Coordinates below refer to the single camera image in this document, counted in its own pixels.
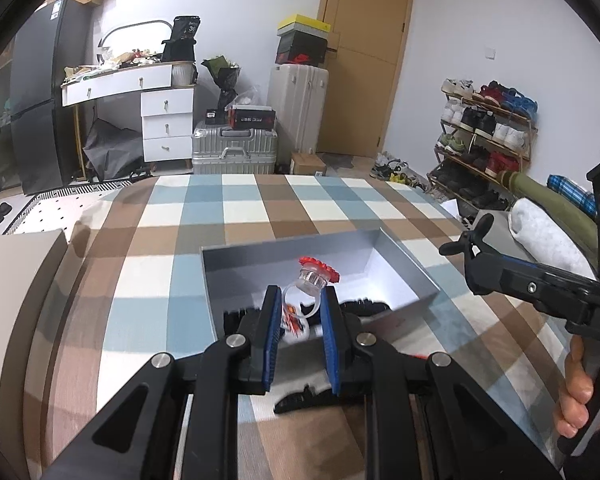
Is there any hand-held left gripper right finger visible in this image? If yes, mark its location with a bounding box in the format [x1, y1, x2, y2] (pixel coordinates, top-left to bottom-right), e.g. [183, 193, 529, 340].
[321, 292, 563, 480]

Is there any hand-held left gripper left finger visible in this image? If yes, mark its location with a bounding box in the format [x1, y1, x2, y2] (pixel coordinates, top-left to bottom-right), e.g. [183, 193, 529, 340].
[40, 285, 283, 480]

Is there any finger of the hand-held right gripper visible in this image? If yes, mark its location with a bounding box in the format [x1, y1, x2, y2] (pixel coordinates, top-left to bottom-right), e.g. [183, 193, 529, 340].
[464, 252, 597, 322]
[475, 241, 599, 289]

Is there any round white red badge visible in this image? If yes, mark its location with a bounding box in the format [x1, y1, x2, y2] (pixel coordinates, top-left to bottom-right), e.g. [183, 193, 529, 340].
[279, 302, 311, 342]

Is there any clear ring with red top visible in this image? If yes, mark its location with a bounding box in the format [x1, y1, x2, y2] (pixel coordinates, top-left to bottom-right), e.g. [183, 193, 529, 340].
[281, 255, 342, 323]

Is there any silver cardboard box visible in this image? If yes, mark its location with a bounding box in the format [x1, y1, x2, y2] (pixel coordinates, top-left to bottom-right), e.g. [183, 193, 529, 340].
[200, 227, 442, 346]

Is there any person's right hand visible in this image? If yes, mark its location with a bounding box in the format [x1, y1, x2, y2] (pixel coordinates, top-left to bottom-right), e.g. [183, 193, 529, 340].
[554, 332, 600, 438]

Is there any grey cushion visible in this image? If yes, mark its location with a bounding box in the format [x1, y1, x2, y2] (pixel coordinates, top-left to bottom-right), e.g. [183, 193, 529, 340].
[472, 210, 531, 261]

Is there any blue plaid cloth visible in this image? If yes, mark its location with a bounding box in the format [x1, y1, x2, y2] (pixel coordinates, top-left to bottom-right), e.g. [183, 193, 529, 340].
[547, 175, 598, 218]

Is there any olive green rolled blanket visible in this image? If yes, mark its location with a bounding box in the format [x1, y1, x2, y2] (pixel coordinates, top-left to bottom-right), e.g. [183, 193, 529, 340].
[497, 170, 600, 256]

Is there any black hair claw clip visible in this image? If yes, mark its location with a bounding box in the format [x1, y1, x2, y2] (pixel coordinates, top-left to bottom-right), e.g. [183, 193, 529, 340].
[272, 382, 333, 415]

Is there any wooden shoe rack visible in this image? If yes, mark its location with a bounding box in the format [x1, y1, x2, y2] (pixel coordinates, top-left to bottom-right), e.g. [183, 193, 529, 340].
[426, 80, 538, 211]

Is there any group of shoes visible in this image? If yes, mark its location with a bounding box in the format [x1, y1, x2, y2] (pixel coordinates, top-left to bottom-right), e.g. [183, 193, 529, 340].
[427, 79, 538, 208]

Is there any checkered bedsheet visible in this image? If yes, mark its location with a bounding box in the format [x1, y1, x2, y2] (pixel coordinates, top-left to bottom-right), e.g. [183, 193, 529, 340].
[30, 174, 600, 480]

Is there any pile of loose shoes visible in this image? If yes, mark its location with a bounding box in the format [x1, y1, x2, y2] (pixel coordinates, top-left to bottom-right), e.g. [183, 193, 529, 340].
[369, 152, 428, 191]

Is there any brown cardboard box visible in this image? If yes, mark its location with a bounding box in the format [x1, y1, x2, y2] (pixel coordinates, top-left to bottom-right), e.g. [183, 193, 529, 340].
[290, 151, 327, 177]

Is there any silver suitcase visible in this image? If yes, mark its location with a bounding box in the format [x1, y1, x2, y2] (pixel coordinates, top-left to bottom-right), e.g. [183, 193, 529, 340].
[191, 122, 279, 176]

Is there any black red shoe box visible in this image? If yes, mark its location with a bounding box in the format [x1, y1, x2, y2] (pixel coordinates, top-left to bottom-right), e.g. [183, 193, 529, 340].
[228, 105, 276, 131]

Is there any white suitcase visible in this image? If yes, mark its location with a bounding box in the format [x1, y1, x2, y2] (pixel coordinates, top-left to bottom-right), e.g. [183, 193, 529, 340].
[267, 64, 331, 166]

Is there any white desk with drawers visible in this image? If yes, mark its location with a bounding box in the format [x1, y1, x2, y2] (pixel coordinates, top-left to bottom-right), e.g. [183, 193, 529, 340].
[60, 60, 198, 176]

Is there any dark grey bag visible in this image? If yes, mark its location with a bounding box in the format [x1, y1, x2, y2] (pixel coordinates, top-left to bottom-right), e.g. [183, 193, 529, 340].
[82, 117, 146, 181]

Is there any black white patterned rug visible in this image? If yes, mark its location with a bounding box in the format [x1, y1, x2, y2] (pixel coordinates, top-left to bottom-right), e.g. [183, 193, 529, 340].
[2, 182, 136, 236]

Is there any wooden door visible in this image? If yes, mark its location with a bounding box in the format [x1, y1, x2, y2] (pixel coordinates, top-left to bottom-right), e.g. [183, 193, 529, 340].
[317, 0, 415, 158]

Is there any black wrapped bouquet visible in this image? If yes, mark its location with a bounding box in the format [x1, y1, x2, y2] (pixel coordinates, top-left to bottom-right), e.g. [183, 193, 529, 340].
[201, 55, 242, 111]

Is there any white ribbed container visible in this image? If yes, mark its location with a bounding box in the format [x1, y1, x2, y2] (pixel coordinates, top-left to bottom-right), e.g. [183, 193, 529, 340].
[171, 61, 196, 87]

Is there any black bag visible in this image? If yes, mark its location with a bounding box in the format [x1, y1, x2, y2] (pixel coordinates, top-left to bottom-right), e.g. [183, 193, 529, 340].
[161, 15, 201, 63]

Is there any yellow lid shoe box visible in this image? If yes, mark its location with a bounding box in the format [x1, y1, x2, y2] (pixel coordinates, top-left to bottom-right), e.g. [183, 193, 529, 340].
[277, 14, 331, 38]

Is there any desk clutter pile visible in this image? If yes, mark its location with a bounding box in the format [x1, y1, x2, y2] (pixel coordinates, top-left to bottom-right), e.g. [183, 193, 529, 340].
[62, 47, 173, 81]

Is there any oval mirror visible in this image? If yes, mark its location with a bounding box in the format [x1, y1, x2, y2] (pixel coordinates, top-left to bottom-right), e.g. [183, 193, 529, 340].
[96, 20, 176, 63]

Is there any black refrigerator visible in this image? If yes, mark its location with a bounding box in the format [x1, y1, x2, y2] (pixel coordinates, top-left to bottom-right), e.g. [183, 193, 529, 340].
[10, 0, 93, 196]

